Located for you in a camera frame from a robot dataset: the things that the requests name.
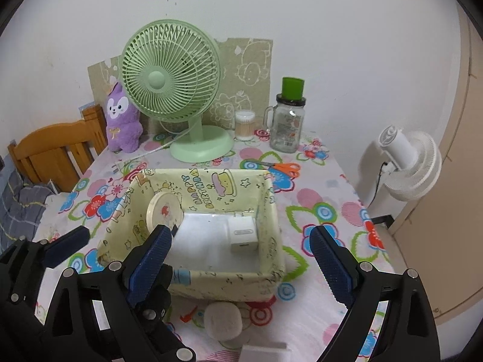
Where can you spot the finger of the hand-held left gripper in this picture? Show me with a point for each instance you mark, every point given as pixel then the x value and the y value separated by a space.
pixel 68 247

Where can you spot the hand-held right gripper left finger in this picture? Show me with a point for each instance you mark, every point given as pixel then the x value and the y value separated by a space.
pixel 151 264

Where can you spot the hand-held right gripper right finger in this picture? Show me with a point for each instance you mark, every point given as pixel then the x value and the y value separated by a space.
pixel 334 267

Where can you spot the round cream pouch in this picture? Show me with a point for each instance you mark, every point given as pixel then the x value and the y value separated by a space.
pixel 166 211

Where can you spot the white round puff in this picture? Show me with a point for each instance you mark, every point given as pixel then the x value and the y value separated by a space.
pixel 222 322

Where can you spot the white charger adapter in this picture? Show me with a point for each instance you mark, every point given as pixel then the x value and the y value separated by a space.
pixel 243 237

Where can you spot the yellow cartoon fabric storage box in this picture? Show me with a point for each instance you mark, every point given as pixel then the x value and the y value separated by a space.
pixel 211 188

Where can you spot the white box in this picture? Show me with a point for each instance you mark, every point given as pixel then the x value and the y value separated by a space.
pixel 264 353

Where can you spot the grey plaid cloth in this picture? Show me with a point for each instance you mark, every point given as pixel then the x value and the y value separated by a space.
pixel 22 203

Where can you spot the floral tablecloth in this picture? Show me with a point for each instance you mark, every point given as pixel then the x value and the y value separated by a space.
pixel 320 196

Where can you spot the wooden chair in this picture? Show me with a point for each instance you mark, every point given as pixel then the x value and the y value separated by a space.
pixel 41 147

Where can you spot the white circulator fan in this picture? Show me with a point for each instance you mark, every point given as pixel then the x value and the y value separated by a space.
pixel 411 166

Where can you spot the purple plush toy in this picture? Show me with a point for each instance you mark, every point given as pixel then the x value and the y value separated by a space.
pixel 120 128

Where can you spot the light blue panel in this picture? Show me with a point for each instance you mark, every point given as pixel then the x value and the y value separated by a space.
pixel 86 107

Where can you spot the beige door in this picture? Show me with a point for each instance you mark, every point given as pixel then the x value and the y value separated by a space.
pixel 452 158

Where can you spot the clear cotton swab container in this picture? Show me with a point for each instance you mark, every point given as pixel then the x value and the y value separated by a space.
pixel 244 126

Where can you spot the green plastic cup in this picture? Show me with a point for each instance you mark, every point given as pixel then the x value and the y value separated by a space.
pixel 292 88

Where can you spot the green desk fan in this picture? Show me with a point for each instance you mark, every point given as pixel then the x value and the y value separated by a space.
pixel 158 79

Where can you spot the beige cartoon printed board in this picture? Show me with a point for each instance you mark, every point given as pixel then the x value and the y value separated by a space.
pixel 249 68

